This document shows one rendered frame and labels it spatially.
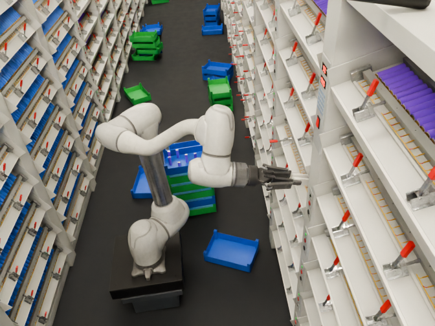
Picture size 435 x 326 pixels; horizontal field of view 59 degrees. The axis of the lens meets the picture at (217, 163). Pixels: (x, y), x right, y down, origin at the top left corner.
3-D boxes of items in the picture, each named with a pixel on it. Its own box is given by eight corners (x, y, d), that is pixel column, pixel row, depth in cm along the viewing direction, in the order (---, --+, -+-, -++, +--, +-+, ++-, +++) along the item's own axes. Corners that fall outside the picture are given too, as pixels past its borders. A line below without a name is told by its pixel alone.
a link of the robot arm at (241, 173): (232, 156, 140) (248, 158, 141) (228, 175, 146) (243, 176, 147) (234, 172, 133) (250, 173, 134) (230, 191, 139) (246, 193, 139)
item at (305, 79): (317, 140, 119) (307, 104, 111) (281, 59, 166) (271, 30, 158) (383, 118, 115) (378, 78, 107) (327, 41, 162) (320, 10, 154)
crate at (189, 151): (166, 176, 246) (164, 166, 241) (164, 156, 262) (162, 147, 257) (212, 168, 249) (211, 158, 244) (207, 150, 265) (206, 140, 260)
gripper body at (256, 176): (249, 174, 135) (275, 176, 136) (246, 160, 141) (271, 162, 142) (245, 191, 139) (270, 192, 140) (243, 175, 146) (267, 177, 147)
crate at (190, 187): (169, 194, 256) (167, 185, 251) (167, 174, 272) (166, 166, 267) (213, 186, 259) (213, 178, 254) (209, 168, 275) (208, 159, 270)
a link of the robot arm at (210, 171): (230, 193, 136) (235, 158, 132) (186, 190, 134) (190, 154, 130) (226, 182, 146) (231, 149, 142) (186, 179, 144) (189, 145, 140)
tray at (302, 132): (311, 186, 131) (301, 156, 123) (279, 98, 178) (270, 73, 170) (371, 167, 127) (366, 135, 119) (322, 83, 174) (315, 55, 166)
